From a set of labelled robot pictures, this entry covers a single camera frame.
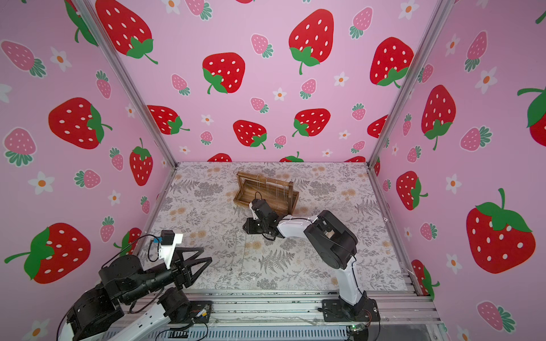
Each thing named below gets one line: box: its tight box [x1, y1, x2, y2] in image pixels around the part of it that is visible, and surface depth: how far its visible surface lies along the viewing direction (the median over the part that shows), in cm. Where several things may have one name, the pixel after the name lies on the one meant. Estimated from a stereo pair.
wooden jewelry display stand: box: [233, 171, 300, 216], surface depth 107 cm
